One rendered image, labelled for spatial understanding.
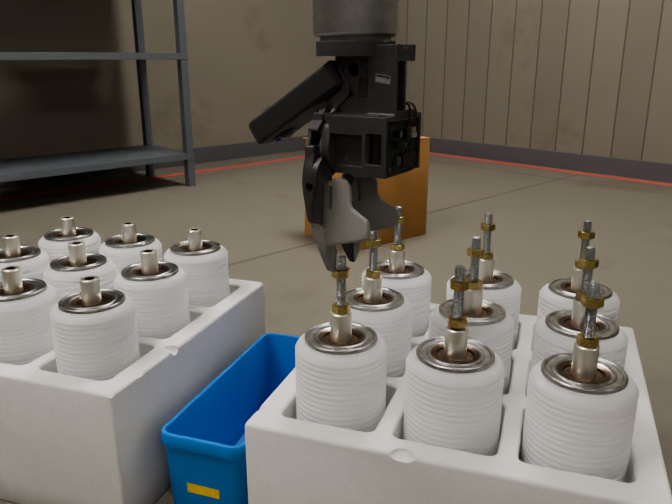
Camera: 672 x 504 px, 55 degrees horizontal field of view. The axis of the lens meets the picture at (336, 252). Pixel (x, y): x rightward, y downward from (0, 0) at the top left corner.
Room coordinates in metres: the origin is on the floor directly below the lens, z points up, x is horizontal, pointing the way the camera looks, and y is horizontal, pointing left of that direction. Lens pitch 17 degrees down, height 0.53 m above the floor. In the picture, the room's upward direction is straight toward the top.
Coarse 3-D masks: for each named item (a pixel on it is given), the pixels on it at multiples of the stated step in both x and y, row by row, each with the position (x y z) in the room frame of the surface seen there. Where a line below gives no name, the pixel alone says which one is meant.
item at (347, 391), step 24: (312, 360) 0.57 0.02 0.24; (336, 360) 0.57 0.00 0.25; (360, 360) 0.57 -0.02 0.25; (384, 360) 0.59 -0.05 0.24; (312, 384) 0.57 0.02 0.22; (336, 384) 0.56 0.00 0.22; (360, 384) 0.57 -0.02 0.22; (384, 384) 0.59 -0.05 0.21; (312, 408) 0.57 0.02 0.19; (336, 408) 0.56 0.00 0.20; (360, 408) 0.57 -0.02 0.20; (384, 408) 0.60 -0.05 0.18
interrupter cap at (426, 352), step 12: (444, 336) 0.61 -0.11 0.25; (420, 348) 0.58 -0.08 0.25; (432, 348) 0.58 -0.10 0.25; (468, 348) 0.58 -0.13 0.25; (480, 348) 0.58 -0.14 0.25; (420, 360) 0.56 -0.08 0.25; (432, 360) 0.56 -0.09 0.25; (444, 360) 0.56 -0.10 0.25; (468, 360) 0.56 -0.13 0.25; (480, 360) 0.55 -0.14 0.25; (492, 360) 0.55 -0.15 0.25; (456, 372) 0.54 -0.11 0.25; (468, 372) 0.54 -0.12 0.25
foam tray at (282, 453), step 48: (528, 336) 0.77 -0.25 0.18; (288, 384) 0.64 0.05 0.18; (288, 432) 0.55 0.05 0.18; (336, 432) 0.55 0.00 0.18; (384, 432) 0.55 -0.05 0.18; (288, 480) 0.55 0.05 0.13; (336, 480) 0.53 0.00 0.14; (384, 480) 0.52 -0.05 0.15; (432, 480) 0.50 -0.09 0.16; (480, 480) 0.49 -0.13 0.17; (528, 480) 0.48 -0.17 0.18; (576, 480) 0.47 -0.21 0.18
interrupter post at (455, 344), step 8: (448, 328) 0.57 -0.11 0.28; (464, 328) 0.57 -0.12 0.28; (448, 336) 0.57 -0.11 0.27; (456, 336) 0.56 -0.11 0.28; (464, 336) 0.56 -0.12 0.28; (448, 344) 0.57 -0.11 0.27; (456, 344) 0.56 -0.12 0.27; (464, 344) 0.56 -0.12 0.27; (448, 352) 0.57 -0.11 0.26; (456, 352) 0.56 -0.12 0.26; (464, 352) 0.56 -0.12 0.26; (456, 360) 0.56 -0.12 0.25
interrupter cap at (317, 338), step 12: (324, 324) 0.64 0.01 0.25; (360, 324) 0.64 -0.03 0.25; (312, 336) 0.61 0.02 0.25; (324, 336) 0.62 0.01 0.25; (360, 336) 0.61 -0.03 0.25; (372, 336) 0.61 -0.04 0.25; (312, 348) 0.59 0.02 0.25; (324, 348) 0.58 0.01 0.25; (336, 348) 0.58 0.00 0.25; (348, 348) 0.58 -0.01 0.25; (360, 348) 0.58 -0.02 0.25
